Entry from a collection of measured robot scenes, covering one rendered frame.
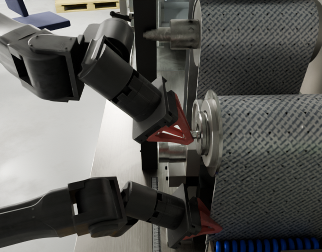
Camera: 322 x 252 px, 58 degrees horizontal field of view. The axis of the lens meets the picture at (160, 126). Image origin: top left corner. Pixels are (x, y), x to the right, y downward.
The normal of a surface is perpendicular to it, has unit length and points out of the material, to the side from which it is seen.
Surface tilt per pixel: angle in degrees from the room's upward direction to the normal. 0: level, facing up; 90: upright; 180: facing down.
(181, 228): 60
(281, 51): 92
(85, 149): 0
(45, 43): 11
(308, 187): 90
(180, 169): 0
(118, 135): 0
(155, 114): 44
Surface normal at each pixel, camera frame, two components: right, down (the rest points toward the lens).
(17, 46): 0.06, -0.69
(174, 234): -0.87, -0.38
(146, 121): -0.69, -0.52
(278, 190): 0.04, 0.59
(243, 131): 0.03, -0.05
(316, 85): -1.00, 0.02
